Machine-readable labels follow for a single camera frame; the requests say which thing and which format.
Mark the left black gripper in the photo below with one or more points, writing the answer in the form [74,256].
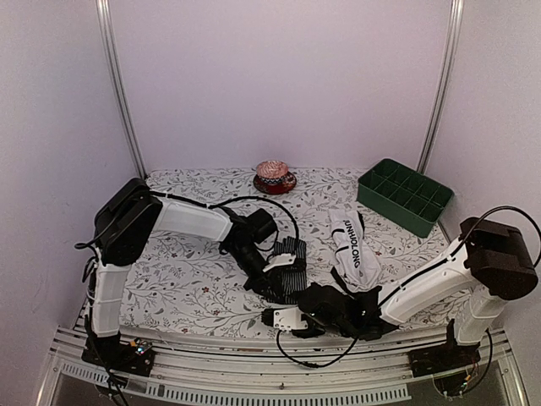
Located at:
[259,286]

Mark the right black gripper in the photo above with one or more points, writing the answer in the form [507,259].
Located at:
[305,335]

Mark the navy striped underwear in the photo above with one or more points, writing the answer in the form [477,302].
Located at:
[287,282]

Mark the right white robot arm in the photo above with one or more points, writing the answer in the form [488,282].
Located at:
[489,258]

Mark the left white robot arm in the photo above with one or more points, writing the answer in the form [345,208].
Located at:
[125,223]

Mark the white black-trimmed underwear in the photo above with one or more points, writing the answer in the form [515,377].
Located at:
[357,265]

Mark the red patterned bowl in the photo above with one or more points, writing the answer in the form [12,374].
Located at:
[272,172]

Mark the dark red saucer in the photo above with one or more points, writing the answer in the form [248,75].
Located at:
[275,186]

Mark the floral tablecloth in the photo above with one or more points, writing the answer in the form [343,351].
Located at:
[124,224]

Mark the green divided organizer tray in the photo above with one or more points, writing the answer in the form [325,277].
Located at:
[404,196]

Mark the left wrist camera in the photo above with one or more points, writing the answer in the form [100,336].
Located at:
[280,260]

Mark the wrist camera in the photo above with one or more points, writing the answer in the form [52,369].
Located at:
[280,260]
[285,319]

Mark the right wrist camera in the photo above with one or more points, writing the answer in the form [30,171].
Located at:
[285,319]

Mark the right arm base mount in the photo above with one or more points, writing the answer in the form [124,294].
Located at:
[443,357]

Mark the front aluminium rail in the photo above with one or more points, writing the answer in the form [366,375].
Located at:
[196,370]

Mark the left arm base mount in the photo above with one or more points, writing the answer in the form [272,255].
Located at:
[136,357]

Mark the left aluminium frame post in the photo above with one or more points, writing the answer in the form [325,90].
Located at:
[110,49]

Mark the aluminium frame post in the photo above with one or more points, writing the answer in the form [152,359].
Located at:
[110,49]
[449,57]

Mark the right aluminium frame post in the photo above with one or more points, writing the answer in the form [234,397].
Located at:
[449,57]

